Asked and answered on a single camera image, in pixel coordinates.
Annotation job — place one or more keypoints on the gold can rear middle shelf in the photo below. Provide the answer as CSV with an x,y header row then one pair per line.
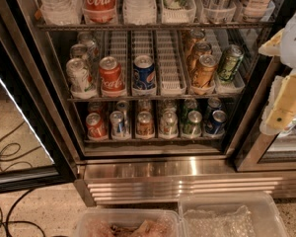
x,y
192,37

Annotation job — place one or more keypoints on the stainless fridge base grille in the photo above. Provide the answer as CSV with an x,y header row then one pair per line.
x,y
167,180

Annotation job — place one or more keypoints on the red can front bottom shelf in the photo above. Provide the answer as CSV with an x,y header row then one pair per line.
x,y
95,126

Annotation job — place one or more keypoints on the white green can bottom shelf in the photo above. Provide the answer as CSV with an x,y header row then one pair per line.
x,y
169,125

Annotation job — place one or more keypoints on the blue can front bottom shelf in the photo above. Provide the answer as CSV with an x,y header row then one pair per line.
x,y
216,122

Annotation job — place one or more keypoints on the water bottle top centre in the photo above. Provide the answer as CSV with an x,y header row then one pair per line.
x,y
139,12

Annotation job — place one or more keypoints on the clear bin with brown items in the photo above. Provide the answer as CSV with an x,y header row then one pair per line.
x,y
126,222

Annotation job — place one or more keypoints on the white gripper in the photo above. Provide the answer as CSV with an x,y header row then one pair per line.
x,y
295,39

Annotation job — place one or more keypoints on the orange can front bottom shelf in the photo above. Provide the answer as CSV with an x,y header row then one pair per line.
x,y
144,125

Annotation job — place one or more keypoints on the water bottle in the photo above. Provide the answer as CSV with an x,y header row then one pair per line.
x,y
61,12
139,12

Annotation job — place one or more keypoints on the green can rear bottom shelf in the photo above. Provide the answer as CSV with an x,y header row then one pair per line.
x,y
188,106

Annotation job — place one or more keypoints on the gold can front middle shelf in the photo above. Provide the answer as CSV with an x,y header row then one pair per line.
x,y
201,78

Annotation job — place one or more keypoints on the coca-cola bottle top shelf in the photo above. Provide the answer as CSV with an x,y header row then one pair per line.
x,y
99,11

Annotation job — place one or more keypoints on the water bottle top left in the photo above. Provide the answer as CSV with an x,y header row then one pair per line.
x,y
61,12

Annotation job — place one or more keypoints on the blue silver can bottom shelf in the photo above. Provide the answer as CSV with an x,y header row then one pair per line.
x,y
118,128

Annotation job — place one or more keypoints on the white can front middle shelf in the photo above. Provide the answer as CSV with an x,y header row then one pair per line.
x,y
81,79

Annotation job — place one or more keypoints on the green can middle shelf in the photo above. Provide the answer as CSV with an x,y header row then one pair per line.
x,y
230,60

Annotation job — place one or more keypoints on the blue pepsi can middle shelf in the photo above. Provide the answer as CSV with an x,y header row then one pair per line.
x,y
143,74

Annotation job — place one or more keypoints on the orange can shelf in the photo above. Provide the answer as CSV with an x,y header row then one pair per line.
x,y
145,106
144,125

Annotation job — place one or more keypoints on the gold can shelf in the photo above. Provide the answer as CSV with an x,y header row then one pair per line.
x,y
201,78
192,37
199,48

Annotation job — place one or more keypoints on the orange can rear bottom shelf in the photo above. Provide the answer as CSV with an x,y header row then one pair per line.
x,y
145,106

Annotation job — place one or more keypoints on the green can front bottom shelf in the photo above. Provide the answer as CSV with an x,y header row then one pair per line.
x,y
192,125

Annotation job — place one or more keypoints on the open fridge glass door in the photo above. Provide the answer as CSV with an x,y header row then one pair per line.
x,y
30,157

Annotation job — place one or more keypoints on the white can rear middle shelf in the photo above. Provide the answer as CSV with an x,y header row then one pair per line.
x,y
89,40

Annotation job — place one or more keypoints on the empty white tray middle shelf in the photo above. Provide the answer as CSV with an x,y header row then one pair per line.
x,y
171,74

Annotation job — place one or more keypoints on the red can rear bottom shelf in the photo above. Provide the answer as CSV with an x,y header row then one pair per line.
x,y
96,107

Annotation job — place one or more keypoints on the white can rear bottom shelf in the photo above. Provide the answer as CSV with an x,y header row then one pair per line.
x,y
168,106

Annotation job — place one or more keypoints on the clear bin with bubble wrap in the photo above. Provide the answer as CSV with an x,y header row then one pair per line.
x,y
247,214

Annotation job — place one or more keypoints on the silver can rear bottom shelf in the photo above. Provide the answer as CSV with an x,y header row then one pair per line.
x,y
123,107

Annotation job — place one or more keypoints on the blue can rear bottom shelf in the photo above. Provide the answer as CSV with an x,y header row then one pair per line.
x,y
213,104

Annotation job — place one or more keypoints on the red coca-cola can middle shelf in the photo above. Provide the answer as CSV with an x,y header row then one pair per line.
x,y
111,76

